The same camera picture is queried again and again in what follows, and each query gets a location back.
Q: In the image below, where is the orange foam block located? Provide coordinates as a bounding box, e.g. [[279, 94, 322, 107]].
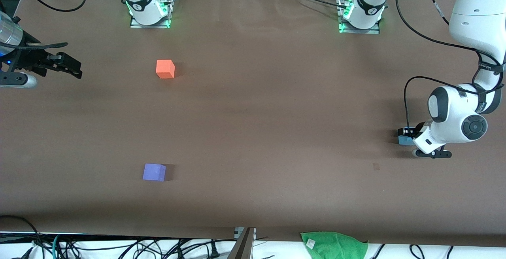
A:
[[156, 59, 176, 79]]

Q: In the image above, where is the purple foam block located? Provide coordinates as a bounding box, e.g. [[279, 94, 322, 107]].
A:
[[142, 163, 166, 182]]

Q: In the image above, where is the green cloth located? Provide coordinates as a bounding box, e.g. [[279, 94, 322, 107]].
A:
[[300, 232, 369, 259]]

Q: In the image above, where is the brown table cover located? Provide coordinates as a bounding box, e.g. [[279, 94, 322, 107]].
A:
[[0, 0, 506, 248]]

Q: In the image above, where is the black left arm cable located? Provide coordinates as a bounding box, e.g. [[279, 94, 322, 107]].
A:
[[395, 0, 504, 133]]

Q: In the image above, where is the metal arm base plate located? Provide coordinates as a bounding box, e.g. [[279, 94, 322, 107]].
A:
[[338, 0, 381, 34], [130, 0, 174, 28]]

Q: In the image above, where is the metal mounting post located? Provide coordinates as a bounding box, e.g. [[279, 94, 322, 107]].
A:
[[227, 227, 256, 259]]

